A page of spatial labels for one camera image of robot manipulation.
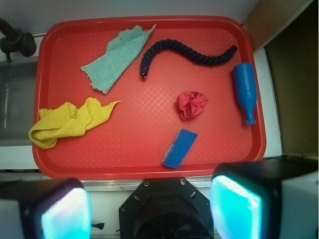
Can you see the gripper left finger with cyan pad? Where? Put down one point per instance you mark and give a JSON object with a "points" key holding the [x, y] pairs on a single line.
{"points": [[45, 209]]}

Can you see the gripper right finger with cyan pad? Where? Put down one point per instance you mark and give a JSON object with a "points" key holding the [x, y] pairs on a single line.
{"points": [[266, 199]]}

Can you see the yellow cloth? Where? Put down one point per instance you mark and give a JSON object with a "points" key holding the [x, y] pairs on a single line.
{"points": [[68, 121]]}

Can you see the blue sponge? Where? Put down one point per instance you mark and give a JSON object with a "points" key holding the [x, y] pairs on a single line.
{"points": [[179, 149]]}

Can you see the blue plastic bottle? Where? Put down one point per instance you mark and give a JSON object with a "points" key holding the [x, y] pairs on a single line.
{"points": [[245, 88]]}

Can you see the grey sink basin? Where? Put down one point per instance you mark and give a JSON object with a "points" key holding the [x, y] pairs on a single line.
{"points": [[17, 93]]}

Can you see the red plastic tray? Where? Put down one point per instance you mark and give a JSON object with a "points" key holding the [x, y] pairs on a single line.
{"points": [[132, 143]]}

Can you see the teal cloth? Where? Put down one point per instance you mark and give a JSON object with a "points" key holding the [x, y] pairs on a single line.
{"points": [[120, 54]]}

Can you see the brown cardboard box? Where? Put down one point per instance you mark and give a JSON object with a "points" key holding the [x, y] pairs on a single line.
{"points": [[288, 32]]}

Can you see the dark grey faucet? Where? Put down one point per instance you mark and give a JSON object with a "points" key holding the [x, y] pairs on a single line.
{"points": [[15, 40]]}

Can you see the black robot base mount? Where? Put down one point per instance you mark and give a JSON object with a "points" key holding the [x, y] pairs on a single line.
{"points": [[169, 208]]}

